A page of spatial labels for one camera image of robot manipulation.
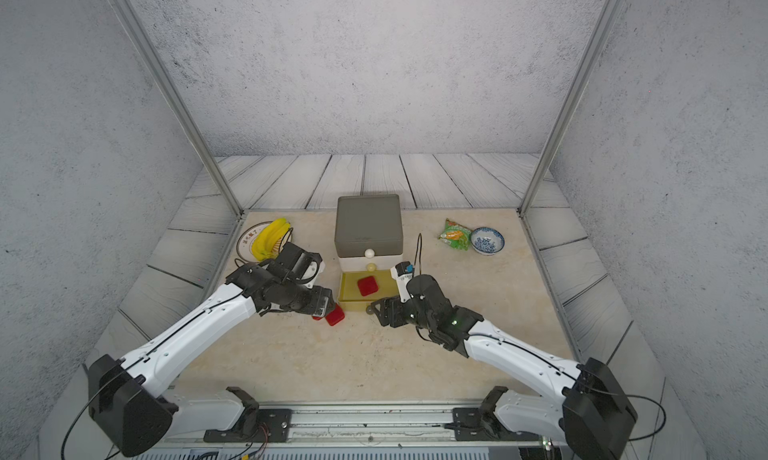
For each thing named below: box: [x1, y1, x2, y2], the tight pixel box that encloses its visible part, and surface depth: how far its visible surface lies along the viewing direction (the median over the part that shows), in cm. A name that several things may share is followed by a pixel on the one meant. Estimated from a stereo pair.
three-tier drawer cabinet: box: [334, 194, 404, 312], surface depth 93 cm
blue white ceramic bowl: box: [470, 227, 505, 256], surface depth 110 cm
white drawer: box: [338, 255, 403, 272], surface depth 93 cm
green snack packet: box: [438, 218, 473, 251], surface depth 109 cm
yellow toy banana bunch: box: [251, 217, 291, 262], surface depth 109 cm
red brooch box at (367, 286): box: [357, 276, 379, 296], surface depth 101 cm
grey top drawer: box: [335, 194, 403, 259], surface depth 91 cm
